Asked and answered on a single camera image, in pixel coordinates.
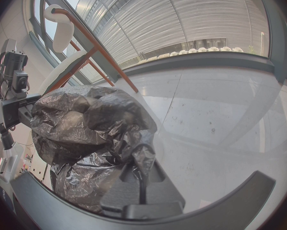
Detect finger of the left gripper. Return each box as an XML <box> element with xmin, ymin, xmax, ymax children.
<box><xmin>18</xmin><ymin>105</ymin><xmax>36</xmax><ymax>128</ymax></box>

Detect window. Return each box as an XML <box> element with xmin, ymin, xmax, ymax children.
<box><xmin>22</xmin><ymin>0</ymin><xmax>287</xmax><ymax>86</ymax></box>

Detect black plastic bag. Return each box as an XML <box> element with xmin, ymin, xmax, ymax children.
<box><xmin>30</xmin><ymin>85</ymin><xmax>158</xmax><ymax>213</ymax></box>

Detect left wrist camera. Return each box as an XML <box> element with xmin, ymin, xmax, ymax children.
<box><xmin>12</xmin><ymin>70</ymin><xmax>29</xmax><ymax>99</ymax></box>

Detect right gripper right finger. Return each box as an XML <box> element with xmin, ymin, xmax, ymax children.
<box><xmin>145</xmin><ymin>157</ymin><xmax>186</xmax><ymax>220</ymax></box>

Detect white cushioned wooden chair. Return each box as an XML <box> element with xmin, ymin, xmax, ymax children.
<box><xmin>39</xmin><ymin>5</ymin><xmax>139</xmax><ymax>98</ymax></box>

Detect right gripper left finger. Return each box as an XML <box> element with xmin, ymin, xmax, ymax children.
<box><xmin>100</xmin><ymin>163</ymin><xmax>144</xmax><ymax>213</ymax></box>

